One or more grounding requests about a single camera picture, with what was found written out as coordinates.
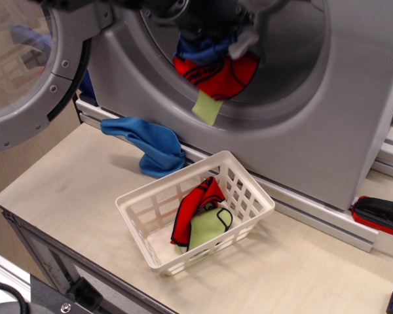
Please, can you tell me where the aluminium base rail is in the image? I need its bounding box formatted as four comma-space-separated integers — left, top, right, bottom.
75, 97, 393, 253

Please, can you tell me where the light green cloth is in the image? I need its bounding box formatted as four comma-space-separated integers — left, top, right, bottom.
191, 90, 224, 126

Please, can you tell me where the blue jeans-print cloth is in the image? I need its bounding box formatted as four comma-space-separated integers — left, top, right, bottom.
174, 29, 242, 65

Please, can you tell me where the light grey cloth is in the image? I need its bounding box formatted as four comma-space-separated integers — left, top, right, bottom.
228, 28, 259, 60

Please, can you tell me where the white plastic laundry basket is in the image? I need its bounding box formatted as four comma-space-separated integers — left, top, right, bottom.
116, 151, 275, 275

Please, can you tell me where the blue handle behind door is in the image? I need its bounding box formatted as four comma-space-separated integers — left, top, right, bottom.
10, 25, 52, 59

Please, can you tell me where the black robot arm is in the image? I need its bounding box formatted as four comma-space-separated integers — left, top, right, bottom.
108, 1, 254, 37

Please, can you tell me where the round transparent machine door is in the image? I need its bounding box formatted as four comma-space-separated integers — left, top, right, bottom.
0, 1, 113, 152

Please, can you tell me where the red cloth with black print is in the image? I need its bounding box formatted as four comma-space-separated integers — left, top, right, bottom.
173, 52, 259, 100

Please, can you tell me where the red and black clamp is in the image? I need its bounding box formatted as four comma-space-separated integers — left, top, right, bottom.
351, 196, 393, 235

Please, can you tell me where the grey toy washing machine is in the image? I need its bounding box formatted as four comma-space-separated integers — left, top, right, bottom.
88, 1, 393, 209

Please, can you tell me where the black bracket with bolt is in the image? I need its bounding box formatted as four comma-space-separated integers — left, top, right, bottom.
0, 276, 104, 314

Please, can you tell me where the red cloth in basket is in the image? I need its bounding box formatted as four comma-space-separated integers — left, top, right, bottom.
170, 177, 225, 247

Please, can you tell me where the blue cloth on table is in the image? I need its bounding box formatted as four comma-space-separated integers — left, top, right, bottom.
100, 117, 186, 178

